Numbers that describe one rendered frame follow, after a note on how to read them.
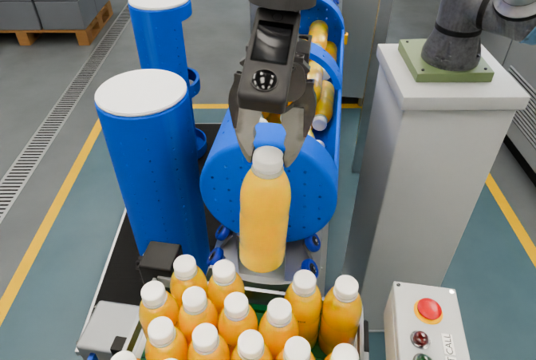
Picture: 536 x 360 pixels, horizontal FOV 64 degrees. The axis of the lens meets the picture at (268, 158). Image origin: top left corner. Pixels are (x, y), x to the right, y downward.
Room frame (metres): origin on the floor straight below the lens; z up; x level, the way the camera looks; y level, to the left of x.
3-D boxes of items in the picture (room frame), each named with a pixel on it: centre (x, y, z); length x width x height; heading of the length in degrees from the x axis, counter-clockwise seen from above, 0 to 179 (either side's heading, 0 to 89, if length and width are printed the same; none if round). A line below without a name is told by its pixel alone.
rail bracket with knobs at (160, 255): (0.55, 0.22, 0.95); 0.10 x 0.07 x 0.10; 81
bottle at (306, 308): (0.43, -0.06, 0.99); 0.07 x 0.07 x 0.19
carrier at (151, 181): (1.16, 0.39, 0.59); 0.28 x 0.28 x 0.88
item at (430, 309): (0.37, -0.25, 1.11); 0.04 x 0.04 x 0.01
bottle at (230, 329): (0.39, 0.05, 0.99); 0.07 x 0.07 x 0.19
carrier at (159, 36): (2.00, 0.50, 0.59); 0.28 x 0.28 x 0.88
